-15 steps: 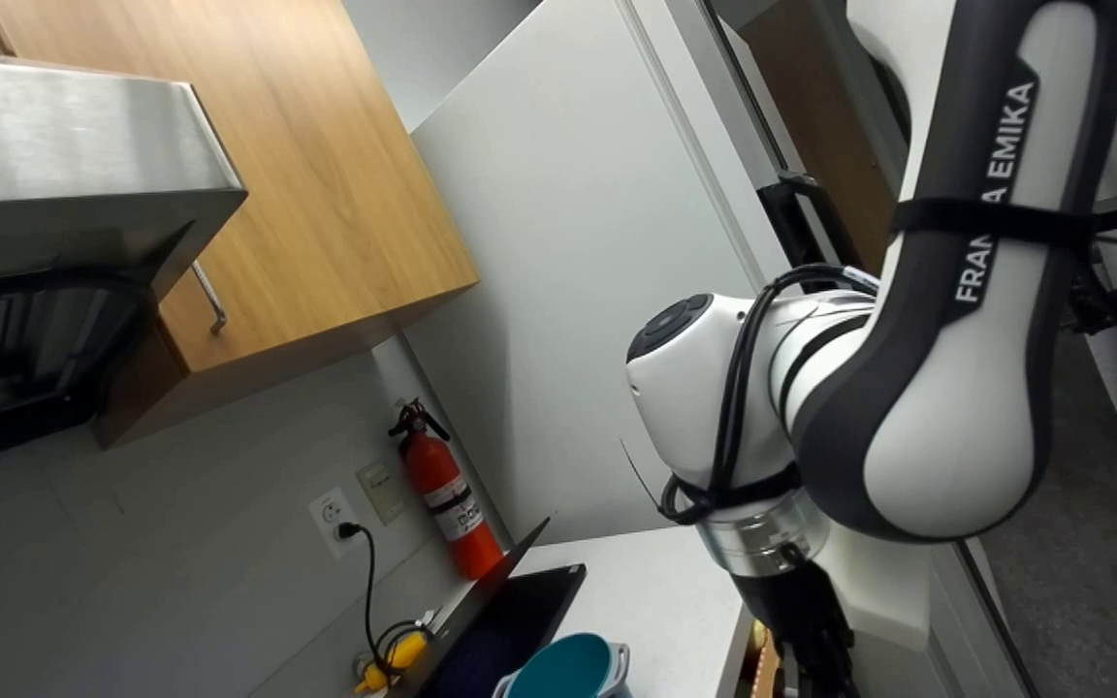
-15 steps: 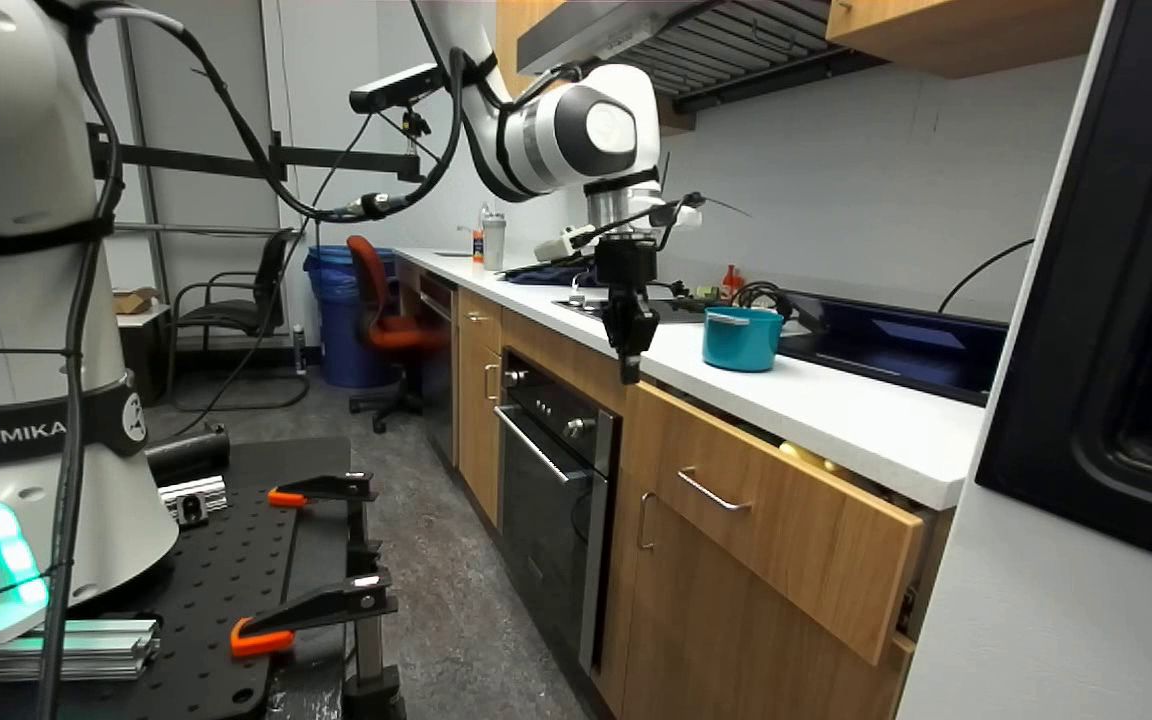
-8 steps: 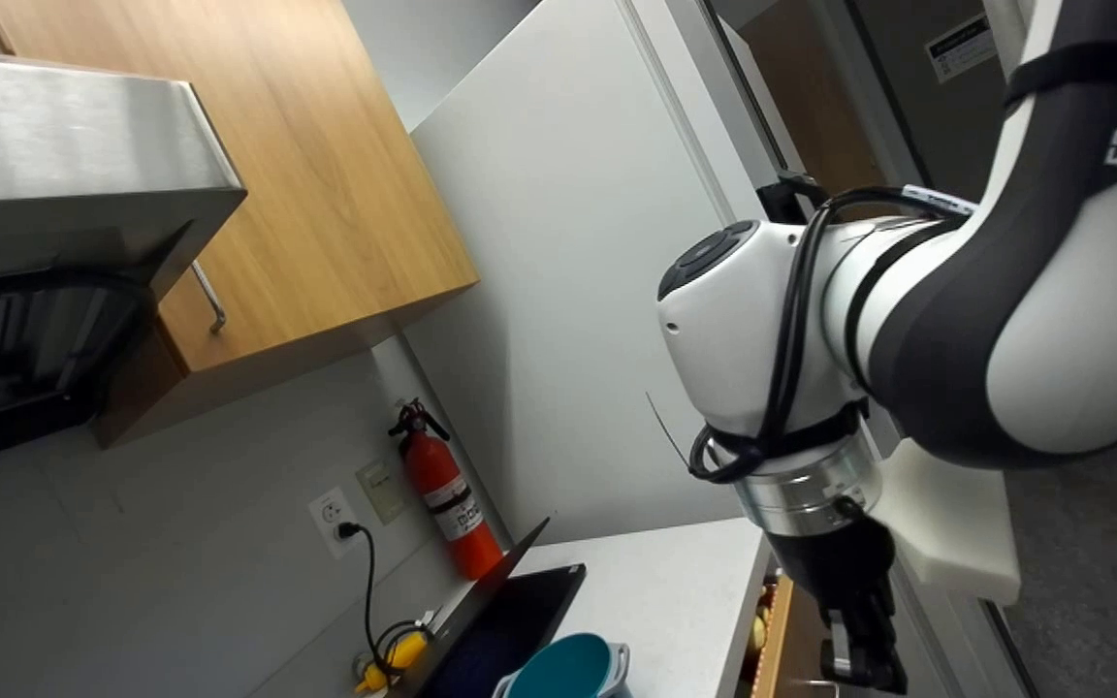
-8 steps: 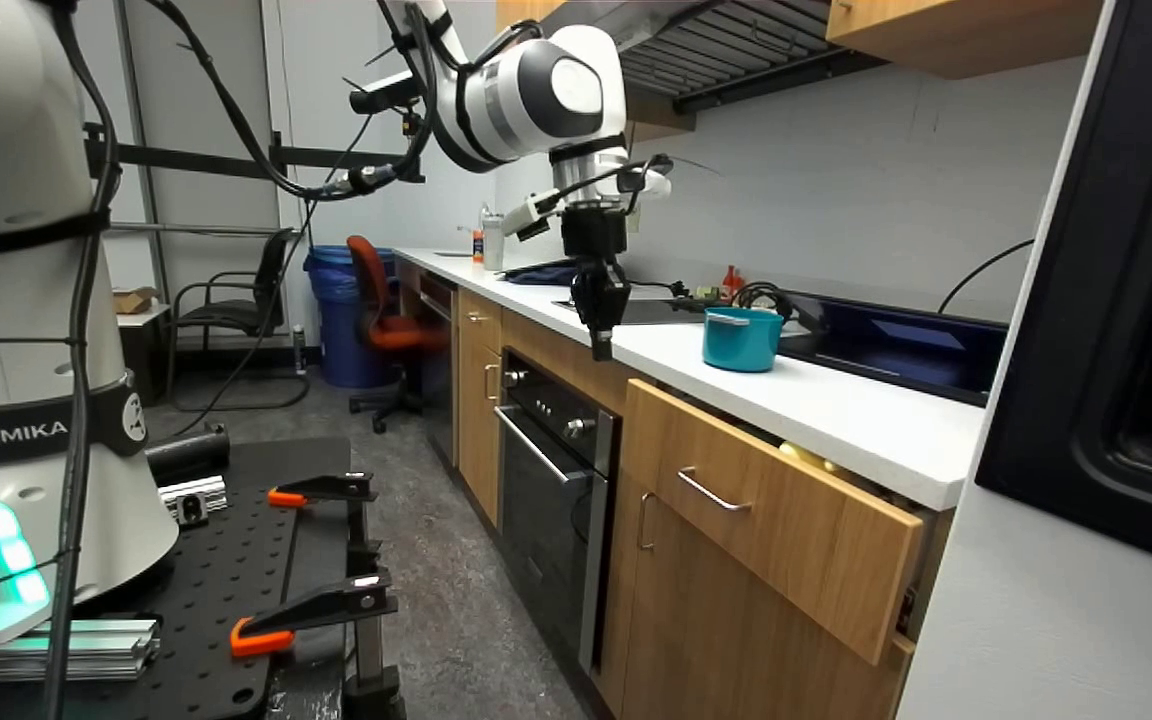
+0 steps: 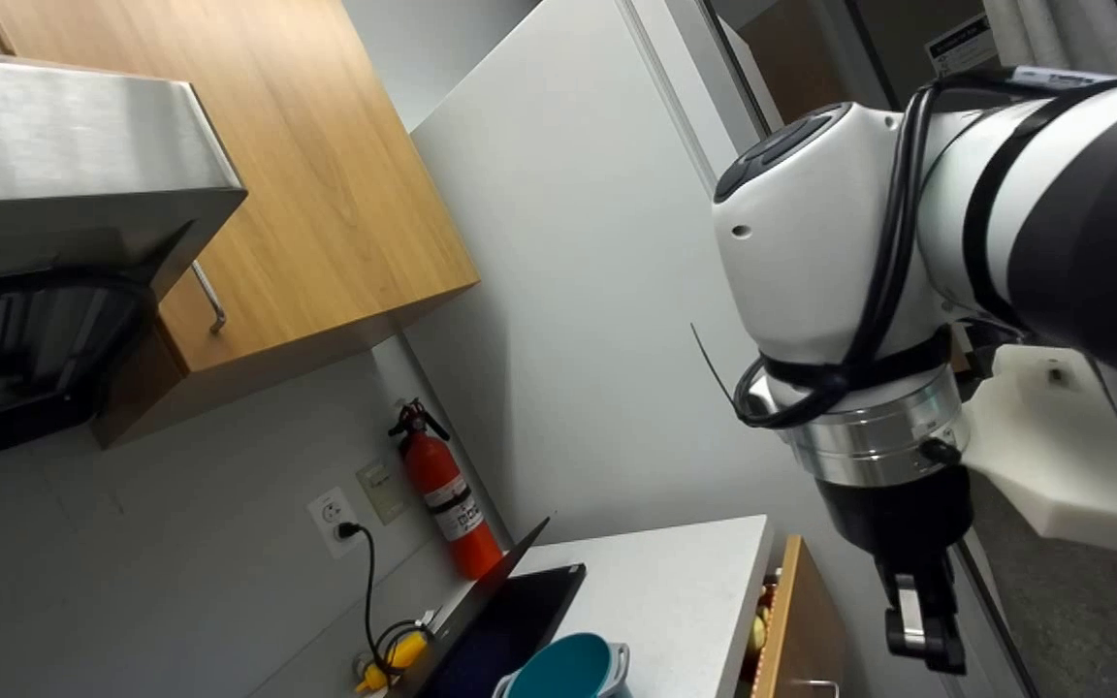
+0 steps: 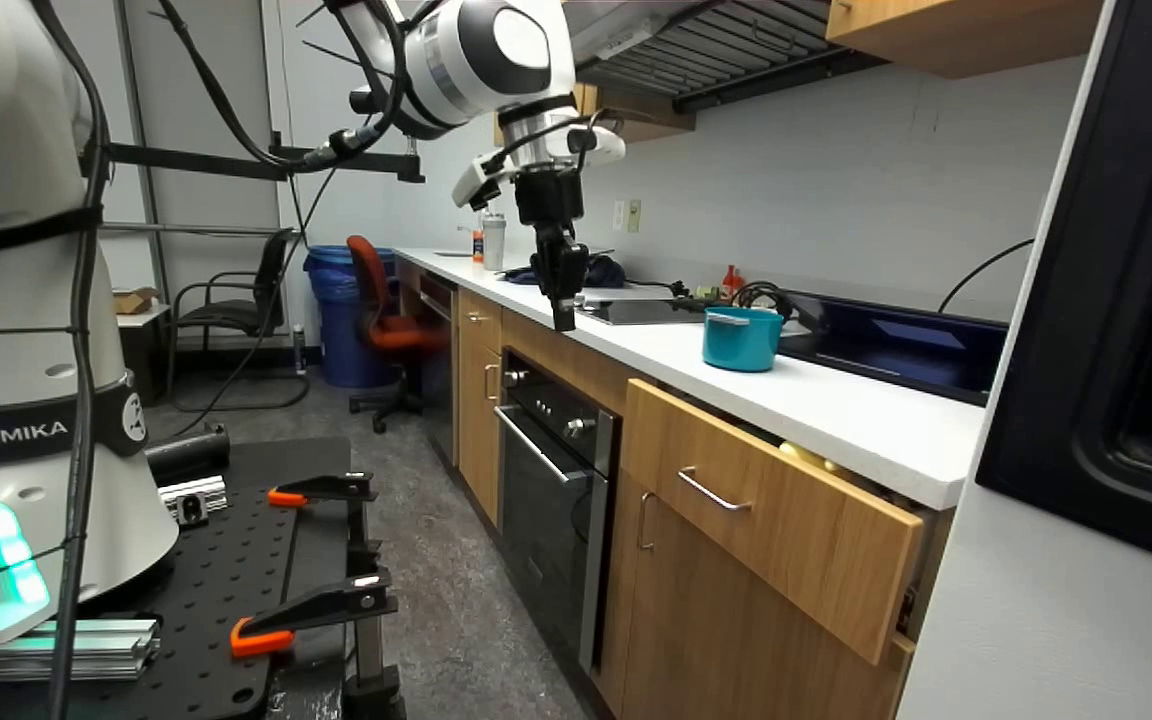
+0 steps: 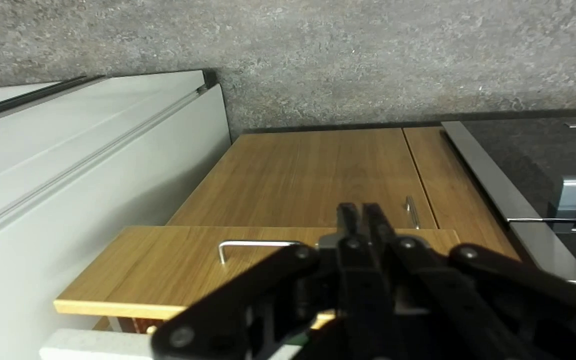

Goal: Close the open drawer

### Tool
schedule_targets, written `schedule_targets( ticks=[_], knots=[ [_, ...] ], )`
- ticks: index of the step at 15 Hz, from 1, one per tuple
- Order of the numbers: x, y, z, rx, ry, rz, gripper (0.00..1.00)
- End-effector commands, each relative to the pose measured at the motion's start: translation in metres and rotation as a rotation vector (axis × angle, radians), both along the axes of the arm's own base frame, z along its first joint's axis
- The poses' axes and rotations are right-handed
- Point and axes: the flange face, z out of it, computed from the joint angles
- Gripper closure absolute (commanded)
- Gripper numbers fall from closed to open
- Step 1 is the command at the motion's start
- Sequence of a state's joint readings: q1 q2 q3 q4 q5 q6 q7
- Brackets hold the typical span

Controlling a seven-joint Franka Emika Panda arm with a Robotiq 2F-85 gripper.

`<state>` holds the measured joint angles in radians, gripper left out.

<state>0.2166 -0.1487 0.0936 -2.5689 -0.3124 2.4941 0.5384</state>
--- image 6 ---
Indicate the blue trash bin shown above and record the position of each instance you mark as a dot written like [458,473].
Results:
[334,312]

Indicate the teal pot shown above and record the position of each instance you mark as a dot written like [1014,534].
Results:
[741,342]

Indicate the white Franka Emika robot arm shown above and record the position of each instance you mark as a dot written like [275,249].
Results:
[19,333]

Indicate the aluminium extrusion rail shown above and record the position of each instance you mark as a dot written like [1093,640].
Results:
[68,646]

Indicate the steel range hood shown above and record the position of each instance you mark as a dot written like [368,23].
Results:
[723,47]

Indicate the white wall outlet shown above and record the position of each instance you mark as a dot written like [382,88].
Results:
[630,212]

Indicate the black glossy cooktop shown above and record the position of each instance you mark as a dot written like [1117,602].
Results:
[896,350]

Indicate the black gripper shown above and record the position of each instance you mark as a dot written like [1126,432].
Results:
[548,220]

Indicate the wide wooden cabinet door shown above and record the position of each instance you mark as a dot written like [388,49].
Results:
[723,625]

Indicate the flat black tray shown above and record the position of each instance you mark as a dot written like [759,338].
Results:
[637,310]

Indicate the red office chair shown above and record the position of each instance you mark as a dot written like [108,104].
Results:
[382,327]

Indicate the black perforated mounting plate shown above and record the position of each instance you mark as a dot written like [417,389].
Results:
[203,572]

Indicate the black metal frame bar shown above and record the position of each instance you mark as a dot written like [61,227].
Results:
[203,162]

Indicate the black built-in oven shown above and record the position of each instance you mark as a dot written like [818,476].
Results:
[548,507]

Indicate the black armchair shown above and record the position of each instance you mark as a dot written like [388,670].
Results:
[240,304]

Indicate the small wooden upper cabinet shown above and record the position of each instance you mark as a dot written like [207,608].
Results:
[650,116]

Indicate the small red toy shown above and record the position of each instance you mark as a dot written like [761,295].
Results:
[732,282]

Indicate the narrow wooden cabinet door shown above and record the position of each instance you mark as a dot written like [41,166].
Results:
[479,400]

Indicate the large wooden upper cabinet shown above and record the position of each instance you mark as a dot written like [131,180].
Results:
[962,31]

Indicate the small white black device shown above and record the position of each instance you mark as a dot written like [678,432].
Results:
[192,500]

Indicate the white bottle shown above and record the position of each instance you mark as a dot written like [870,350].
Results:
[494,240]

